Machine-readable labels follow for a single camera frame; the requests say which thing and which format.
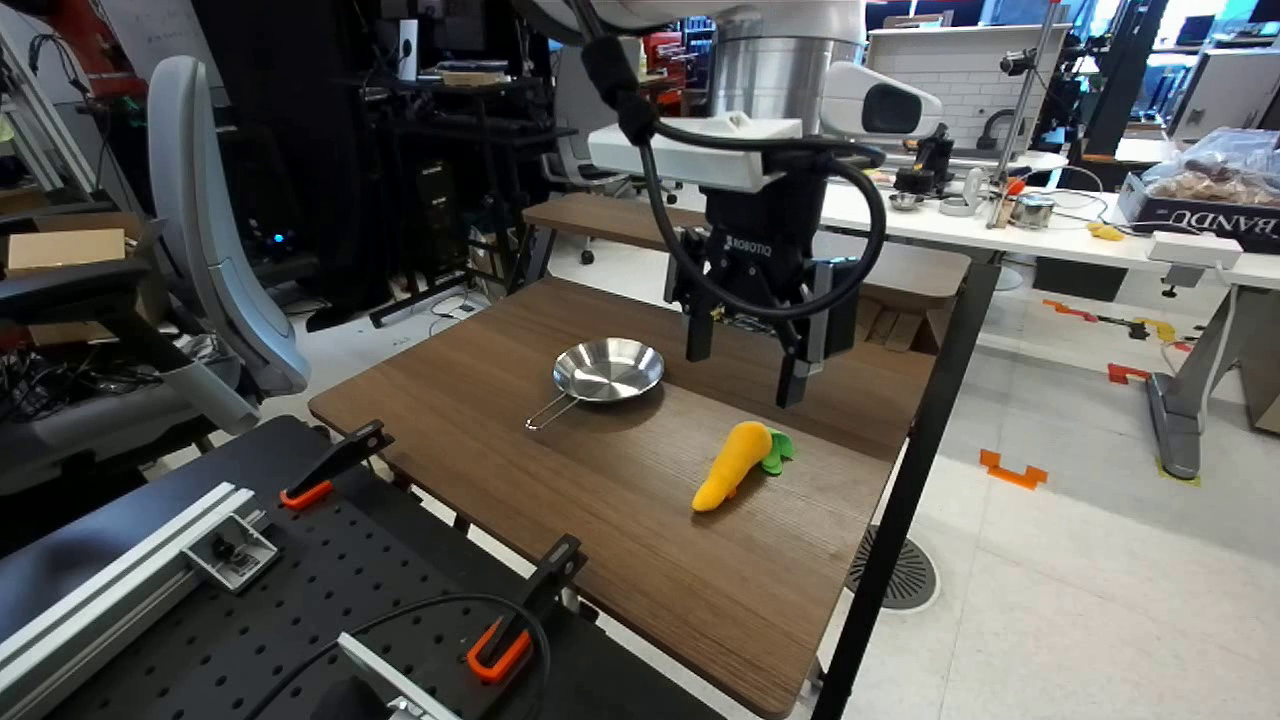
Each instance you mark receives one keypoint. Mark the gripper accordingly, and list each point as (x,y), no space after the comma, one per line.
(760,225)

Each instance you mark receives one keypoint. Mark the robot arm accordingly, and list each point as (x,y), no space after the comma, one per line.
(780,60)

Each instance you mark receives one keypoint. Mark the orange carrot plush toy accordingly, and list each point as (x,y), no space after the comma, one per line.
(735,465)

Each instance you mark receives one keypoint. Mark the small steel pan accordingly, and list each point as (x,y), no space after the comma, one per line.
(610,368)

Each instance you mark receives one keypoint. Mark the flat cardboard pieces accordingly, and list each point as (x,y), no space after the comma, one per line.
(900,325)

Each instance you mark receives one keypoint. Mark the brown wooden bench table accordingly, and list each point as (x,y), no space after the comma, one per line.
(600,215)

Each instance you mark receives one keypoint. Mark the small metal bowl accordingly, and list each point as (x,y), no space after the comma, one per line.
(904,200)

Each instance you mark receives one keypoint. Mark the white tape roll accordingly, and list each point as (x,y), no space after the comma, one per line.
(960,206)

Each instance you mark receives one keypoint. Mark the round floor grille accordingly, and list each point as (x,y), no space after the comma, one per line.
(905,575)

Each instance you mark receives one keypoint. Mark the black small machine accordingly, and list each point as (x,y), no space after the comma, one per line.
(930,160)

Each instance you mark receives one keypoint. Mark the metal cup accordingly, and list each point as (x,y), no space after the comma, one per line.
(1032,211)

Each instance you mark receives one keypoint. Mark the white desk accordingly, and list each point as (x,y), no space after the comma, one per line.
(1060,240)

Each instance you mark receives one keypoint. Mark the black and orange clamp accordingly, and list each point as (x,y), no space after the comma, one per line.
(335,462)
(525,615)

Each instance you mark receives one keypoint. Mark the white brick panel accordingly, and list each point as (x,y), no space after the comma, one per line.
(950,80)

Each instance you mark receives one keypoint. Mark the black equipment rack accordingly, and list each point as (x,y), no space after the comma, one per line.
(450,170)

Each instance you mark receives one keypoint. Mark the yellow small object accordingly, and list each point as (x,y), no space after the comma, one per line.
(1106,232)

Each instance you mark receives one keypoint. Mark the black printed box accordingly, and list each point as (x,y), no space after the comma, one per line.
(1210,222)

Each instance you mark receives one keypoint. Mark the clear plastic bag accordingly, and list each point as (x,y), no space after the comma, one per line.
(1220,165)

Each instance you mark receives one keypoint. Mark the grey office chair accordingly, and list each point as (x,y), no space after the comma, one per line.
(215,230)

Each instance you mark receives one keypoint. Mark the cardboard box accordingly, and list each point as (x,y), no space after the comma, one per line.
(65,250)

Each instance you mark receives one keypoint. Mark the camera on mount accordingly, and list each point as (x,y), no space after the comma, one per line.
(1020,100)

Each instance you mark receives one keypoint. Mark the short aluminium rail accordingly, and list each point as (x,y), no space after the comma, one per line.
(400,685)

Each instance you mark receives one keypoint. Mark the long aluminium rail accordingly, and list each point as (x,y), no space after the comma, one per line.
(110,585)

